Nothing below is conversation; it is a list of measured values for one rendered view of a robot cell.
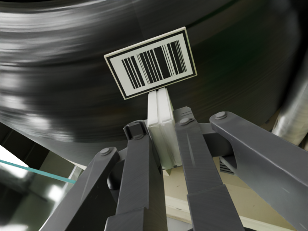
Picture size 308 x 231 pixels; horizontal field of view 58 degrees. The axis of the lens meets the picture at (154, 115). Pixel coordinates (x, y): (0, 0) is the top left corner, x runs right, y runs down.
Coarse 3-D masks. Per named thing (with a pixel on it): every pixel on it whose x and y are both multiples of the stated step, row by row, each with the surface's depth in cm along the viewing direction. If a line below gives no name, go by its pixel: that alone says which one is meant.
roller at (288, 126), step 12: (300, 60) 28; (300, 72) 28; (300, 84) 29; (288, 96) 33; (300, 96) 30; (288, 108) 34; (300, 108) 32; (276, 120) 41; (288, 120) 36; (300, 120) 34; (276, 132) 42; (288, 132) 39; (300, 132) 38
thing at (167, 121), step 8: (160, 88) 22; (160, 96) 20; (168, 96) 19; (160, 104) 18; (168, 104) 18; (160, 112) 17; (168, 112) 16; (160, 120) 16; (168, 120) 15; (168, 128) 15; (168, 136) 15; (168, 144) 16; (176, 144) 16; (176, 152) 16; (176, 160) 16
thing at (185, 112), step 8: (176, 112) 18; (184, 112) 17; (176, 120) 17; (200, 128) 15; (208, 128) 14; (208, 136) 14; (216, 136) 14; (208, 144) 14; (216, 144) 14; (224, 144) 14; (216, 152) 14; (224, 152) 14; (232, 152) 14
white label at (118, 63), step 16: (176, 32) 19; (128, 48) 19; (144, 48) 19; (160, 48) 20; (176, 48) 20; (112, 64) 20; (128, 64) 20; (144, 64) 20; (160, 64) 20; (176, 64) 20; (192, 64) 21; (128, 80) 21; (144, 80) 21; (160, 80) 21; (176, 80) 21; (128, 96) 22
